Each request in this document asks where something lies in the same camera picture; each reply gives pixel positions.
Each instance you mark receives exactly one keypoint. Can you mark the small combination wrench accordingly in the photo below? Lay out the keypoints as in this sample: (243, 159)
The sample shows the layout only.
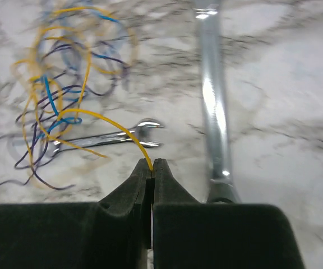
(141, 131)

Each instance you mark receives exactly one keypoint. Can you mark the large ratchet wrench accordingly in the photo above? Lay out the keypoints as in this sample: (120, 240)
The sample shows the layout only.
(214, 104)

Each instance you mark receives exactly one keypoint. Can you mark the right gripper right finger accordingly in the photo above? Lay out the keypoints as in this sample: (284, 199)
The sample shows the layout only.
(171, 206)

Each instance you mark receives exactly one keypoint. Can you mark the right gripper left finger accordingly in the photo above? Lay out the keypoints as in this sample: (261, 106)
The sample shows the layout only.
(124, 222)

